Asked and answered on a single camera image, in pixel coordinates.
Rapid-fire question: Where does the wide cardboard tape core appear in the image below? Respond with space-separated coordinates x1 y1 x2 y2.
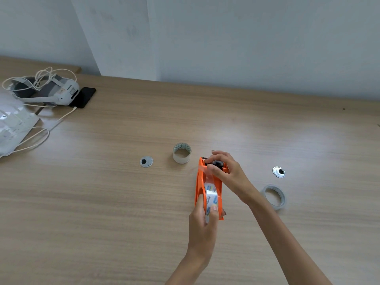
172 142 192 165

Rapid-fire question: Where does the orange tape dispenser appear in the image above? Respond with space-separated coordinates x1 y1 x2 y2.
194 157 231 221

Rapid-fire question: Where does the white grey headset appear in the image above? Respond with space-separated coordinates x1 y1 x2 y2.
5 74 80 106

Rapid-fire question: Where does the white charging cable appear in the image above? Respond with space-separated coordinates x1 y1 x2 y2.
0 66 78 159

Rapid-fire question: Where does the person's right forearm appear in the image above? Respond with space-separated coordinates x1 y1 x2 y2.
244 190 332 285

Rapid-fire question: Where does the black smartphone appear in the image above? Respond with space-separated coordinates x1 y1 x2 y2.
69 87 97 109

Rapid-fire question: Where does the person's left hand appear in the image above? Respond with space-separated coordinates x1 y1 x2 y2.
187 192 220 260

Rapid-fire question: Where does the plain clear tape roll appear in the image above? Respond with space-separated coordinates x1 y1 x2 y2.
261 184 287 211

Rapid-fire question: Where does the clear tape roll blue label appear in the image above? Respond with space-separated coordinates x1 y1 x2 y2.
203 182 220 225

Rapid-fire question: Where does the person's right hand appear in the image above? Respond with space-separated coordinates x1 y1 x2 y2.
205 150 253 205

